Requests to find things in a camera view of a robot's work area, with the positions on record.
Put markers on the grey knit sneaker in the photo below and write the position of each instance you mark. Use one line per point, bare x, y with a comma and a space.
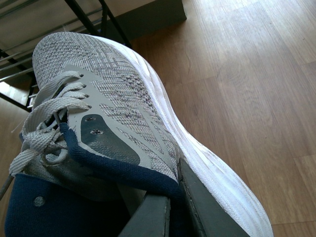
101, 135

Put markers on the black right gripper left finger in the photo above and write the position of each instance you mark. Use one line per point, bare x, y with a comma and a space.
151, 219

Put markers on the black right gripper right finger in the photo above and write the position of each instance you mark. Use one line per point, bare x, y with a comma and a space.
206, 217

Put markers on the black metal shoe rack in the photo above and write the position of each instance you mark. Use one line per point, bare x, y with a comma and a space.
23, 23

